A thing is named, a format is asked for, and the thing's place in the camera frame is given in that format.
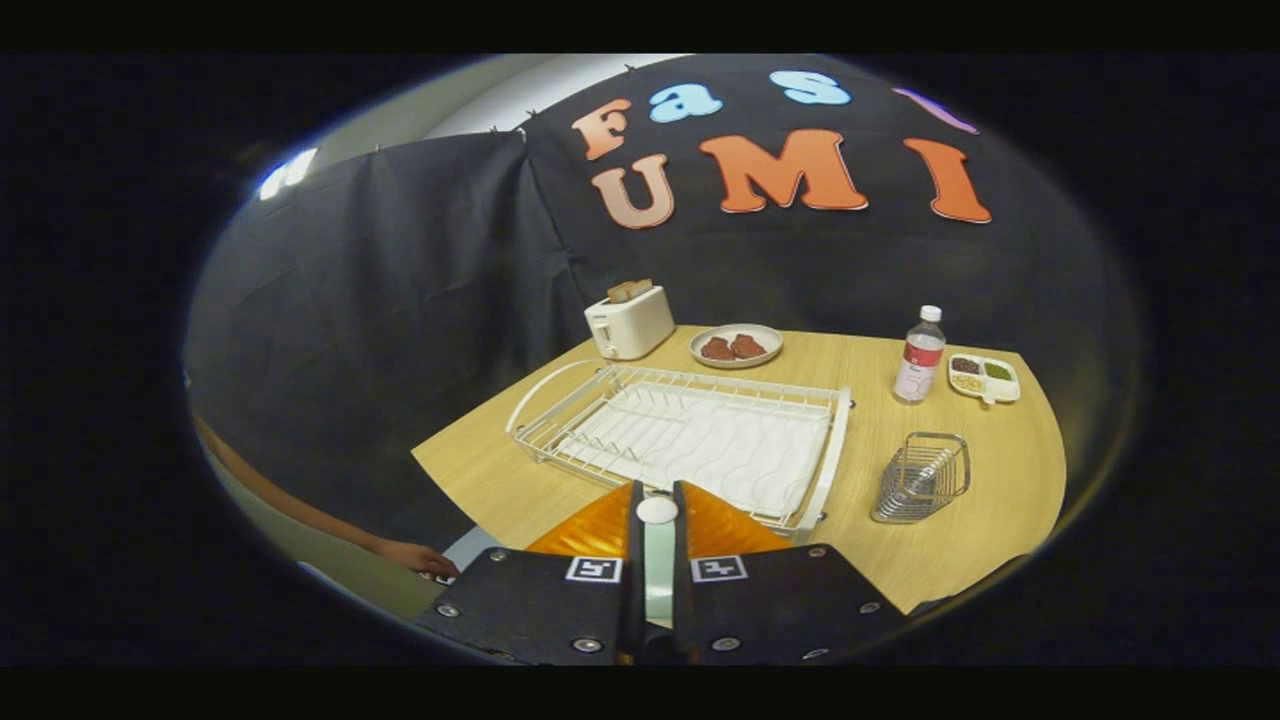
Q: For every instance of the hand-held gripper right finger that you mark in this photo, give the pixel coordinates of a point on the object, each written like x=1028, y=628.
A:
x=682, y=540

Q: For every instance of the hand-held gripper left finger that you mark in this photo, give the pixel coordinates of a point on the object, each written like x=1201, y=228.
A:
x=636, y=540

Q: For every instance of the white-tipped spoon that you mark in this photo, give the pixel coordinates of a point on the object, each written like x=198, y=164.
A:
x=657, y=510

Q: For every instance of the light green plate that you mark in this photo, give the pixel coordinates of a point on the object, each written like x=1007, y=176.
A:
x=659, y=575

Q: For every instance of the beige plate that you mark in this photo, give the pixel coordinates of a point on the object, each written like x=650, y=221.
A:
x=770, y=340

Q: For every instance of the white divided snack dish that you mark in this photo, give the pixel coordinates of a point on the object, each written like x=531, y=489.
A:
x=985, y=380

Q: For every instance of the white wavy drain tray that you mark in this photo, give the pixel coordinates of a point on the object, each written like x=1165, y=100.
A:
x=720, y=445

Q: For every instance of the brown meat piece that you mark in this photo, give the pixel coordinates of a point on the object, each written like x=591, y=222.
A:
x=749, y=346
x=717, y=349

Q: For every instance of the white toaster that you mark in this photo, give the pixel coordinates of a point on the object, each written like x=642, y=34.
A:
x=630, y=325

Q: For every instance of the toast slice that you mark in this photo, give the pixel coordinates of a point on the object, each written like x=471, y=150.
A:
x=630, y=290

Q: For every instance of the clear bottle red label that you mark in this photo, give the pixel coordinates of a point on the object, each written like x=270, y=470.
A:
x=918, y=360

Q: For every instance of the black backdrop cloth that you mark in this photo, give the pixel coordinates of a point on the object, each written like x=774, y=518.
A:
x=400, y=300

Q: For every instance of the ceiling light strip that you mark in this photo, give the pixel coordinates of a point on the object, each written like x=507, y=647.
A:
x=288, y=172

